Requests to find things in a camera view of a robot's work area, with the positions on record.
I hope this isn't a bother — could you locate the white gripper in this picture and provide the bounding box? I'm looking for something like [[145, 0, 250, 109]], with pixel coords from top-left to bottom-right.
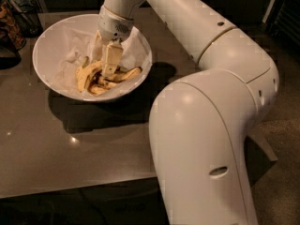
[[92, 5, 134, 77]]

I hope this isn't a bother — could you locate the yellow spotted banana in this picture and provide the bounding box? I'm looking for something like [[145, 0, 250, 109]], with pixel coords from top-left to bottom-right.
[[75, 57, 102, 92]]

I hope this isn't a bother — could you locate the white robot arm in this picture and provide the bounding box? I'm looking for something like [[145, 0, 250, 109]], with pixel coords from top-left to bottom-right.
[[98, 0, 279, 225]]

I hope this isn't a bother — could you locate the banana peel piece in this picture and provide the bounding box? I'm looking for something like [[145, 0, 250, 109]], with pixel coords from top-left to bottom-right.
[[87, 67, 143, 96]]

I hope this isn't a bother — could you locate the white bowl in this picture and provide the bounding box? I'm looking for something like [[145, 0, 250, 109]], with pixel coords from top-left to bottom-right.
[[32, 13, 154, 103]]

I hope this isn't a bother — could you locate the white paper napkin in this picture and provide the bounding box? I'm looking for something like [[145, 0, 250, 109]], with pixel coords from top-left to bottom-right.
[[52, 26, 152, 101]]

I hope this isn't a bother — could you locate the brown patterned container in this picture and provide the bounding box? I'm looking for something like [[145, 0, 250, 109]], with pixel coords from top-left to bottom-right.
[[0, 0, 26, 50]]

